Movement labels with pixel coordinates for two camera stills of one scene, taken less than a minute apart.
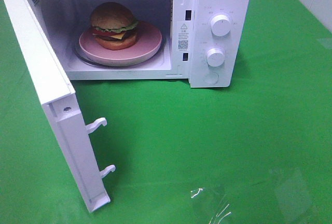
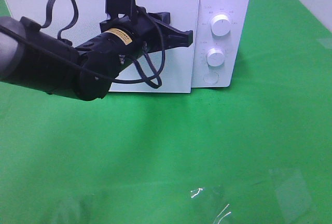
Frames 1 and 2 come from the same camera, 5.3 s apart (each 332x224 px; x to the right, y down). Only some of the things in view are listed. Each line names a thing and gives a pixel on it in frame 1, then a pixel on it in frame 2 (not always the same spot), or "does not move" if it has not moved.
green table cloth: x=258 y=152 does not move
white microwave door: x=57 y=94 to x=180 y=0
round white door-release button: x=210 y=78 does not move
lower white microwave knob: x=215 y=57 does not move
